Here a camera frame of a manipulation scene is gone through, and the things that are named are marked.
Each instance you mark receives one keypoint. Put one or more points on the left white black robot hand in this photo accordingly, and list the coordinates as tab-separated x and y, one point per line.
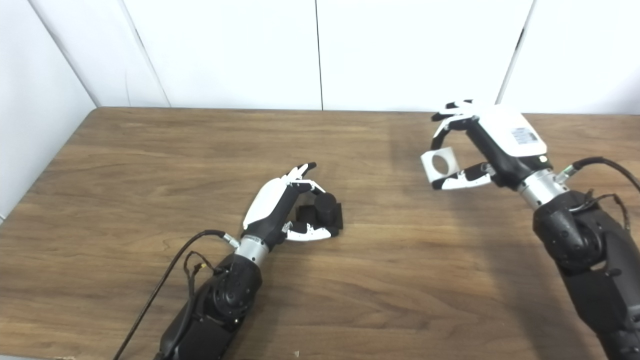
265	205

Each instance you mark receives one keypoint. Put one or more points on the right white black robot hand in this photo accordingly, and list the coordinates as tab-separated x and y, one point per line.
505	135

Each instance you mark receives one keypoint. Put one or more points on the black peg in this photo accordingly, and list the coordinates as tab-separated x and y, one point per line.
326	205

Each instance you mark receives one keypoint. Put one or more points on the white square piece with hole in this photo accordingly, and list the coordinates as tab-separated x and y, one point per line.
427	167

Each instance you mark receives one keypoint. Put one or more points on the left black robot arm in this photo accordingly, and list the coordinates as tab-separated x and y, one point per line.
225	300

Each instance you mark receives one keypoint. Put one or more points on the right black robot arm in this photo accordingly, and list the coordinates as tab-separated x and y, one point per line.
590	250

